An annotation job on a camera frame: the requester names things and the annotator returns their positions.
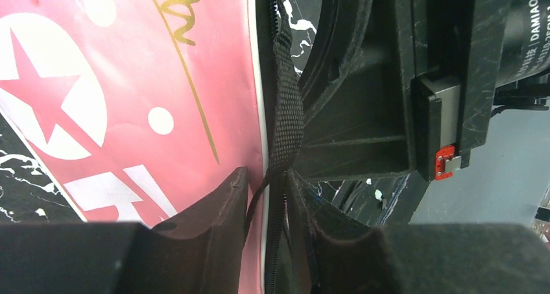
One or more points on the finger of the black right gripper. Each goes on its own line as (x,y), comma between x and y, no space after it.
(356,90)

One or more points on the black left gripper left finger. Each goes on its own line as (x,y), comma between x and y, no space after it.
(198,250)

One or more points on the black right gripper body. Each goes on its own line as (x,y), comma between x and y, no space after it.
(474,59)

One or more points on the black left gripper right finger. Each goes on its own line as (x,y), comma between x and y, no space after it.
(333,253)

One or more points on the pink racket cover bag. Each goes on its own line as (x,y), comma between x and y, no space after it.
(137,109)

